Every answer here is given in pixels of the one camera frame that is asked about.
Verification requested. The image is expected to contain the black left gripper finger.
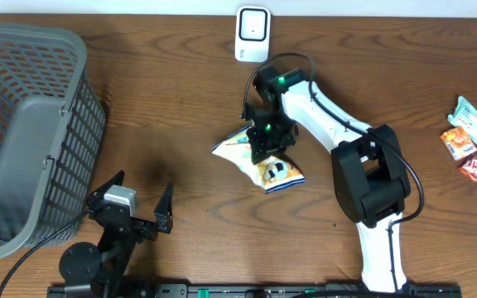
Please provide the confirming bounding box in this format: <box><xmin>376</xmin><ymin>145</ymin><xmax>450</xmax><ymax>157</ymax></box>
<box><xmin>154</xmin><ymin>185</ymin><xmax>174</xmax><ymax>234</ymax></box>
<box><xmin>85</xmin><ymin>171</ymin><xmax>125</xmax><ymax>203</ymax></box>

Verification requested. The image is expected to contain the grey plastic basket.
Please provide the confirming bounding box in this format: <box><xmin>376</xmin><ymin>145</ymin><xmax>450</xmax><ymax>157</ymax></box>
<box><xmin>0</xmin><ymin>22</ymin><xmax>106</xmax><ymax>259</ymax></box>

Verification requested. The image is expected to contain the small orange sachet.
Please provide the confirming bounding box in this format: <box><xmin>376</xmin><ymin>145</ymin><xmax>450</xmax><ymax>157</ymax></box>
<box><xmin>440</xmin><ymin>127</ymin><xmax>477</xmax><ymax>161</ymax></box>

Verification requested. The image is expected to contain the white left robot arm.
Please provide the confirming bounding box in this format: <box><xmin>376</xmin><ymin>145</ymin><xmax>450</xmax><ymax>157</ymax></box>
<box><xmin>47</xmin><ymin>171</ymin><xmax>174</xmax><ymax>297</ymax></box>

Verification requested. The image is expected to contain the teal wet wipes pack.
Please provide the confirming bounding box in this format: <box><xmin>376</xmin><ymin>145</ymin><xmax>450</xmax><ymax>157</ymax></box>
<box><xmin>447</xmin><ymin>95</ymin><xmax>477</xmax><ymax>146</ymax></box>

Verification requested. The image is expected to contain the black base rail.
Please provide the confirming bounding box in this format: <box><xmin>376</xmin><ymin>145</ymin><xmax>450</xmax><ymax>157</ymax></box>
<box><xmin>46</xmin><ymin>283</ymin><xmax>463</xmax><ymax>298</ymax></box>

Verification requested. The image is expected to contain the white barcode scanner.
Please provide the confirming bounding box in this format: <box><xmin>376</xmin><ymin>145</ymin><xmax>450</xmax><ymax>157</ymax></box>
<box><xmin>234</xmin><ymin>6</ymin><xmax>272</xmax><ymax>63</ymax></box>

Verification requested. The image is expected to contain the yellow snack bag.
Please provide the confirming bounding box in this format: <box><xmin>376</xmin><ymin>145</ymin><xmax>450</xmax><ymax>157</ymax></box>
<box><xmin>212</xmin><ymin>125</ymin><xmax>305</xmax><ymax>195</ymax></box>

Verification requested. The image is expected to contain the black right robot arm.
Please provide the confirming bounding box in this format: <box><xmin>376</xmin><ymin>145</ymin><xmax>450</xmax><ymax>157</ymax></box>
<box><xmin>243</xmin><ymin>65</ymin><xmax>411</xmax><ymax>293</ymax></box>

